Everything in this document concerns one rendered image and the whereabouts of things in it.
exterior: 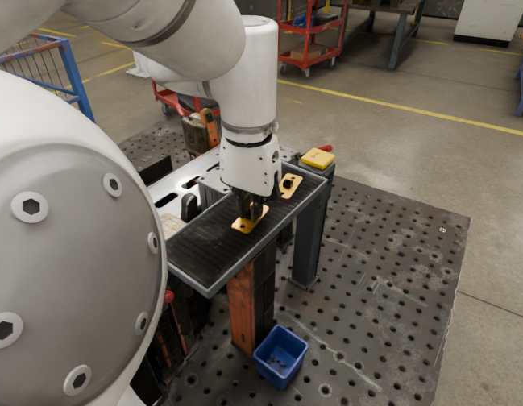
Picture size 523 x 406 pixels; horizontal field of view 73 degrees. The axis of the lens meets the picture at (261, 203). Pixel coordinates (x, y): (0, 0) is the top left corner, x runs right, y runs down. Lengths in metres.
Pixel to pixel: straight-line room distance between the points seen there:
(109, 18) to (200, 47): 0.09
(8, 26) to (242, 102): 0.34
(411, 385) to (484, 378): 0.99
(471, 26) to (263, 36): 6.47
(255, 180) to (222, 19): 0.31
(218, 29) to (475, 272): 2.23
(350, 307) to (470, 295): 1.24
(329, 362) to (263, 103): 0.73
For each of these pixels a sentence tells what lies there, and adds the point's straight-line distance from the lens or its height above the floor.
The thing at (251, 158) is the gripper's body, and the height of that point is 1.31.
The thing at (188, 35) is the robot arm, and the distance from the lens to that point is 0.29.
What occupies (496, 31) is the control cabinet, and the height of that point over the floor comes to 0.22.
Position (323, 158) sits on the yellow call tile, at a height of 1.16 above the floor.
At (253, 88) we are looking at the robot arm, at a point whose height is 1.43.
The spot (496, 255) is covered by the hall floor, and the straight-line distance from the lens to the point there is 2.59.
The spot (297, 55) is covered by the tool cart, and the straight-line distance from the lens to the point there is 4.64.
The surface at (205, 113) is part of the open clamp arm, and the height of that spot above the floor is 1.10.
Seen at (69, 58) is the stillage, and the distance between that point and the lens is 2.94.
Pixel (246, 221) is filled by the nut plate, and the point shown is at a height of 1.16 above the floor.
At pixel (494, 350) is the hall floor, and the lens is 2.13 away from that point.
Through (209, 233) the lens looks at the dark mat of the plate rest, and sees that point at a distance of 0.65.
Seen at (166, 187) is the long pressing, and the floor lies 1.00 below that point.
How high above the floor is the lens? 1.61
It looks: 40 degrees down
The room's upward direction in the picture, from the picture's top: straight up
